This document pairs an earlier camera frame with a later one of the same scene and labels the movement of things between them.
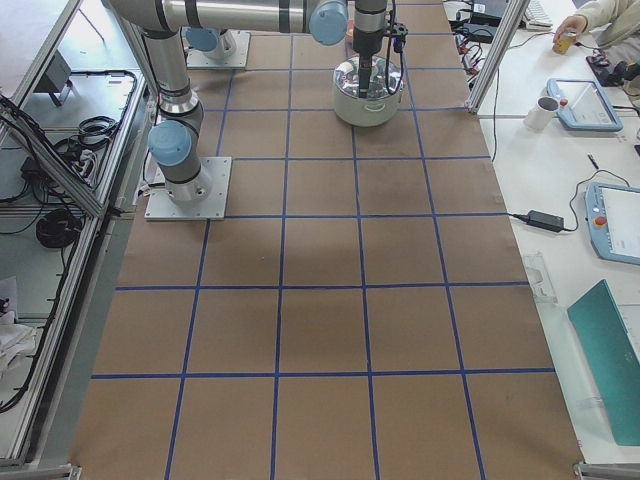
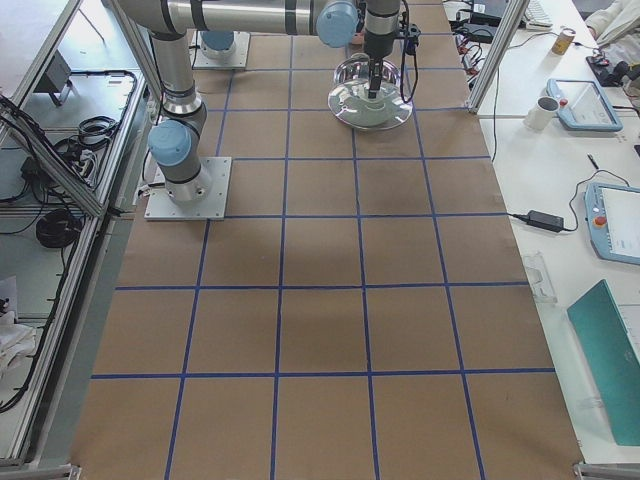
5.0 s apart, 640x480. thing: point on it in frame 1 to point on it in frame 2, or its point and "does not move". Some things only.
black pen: [596, 166] does not move
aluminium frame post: [496, 53] does not move
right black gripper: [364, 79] to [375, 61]
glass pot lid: [346, 77] to [350, 106]
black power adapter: [545, 220] does not move
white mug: [541, 113] does not move
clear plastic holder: [539, 277] does not move
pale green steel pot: [366, 112] to [357, 68]
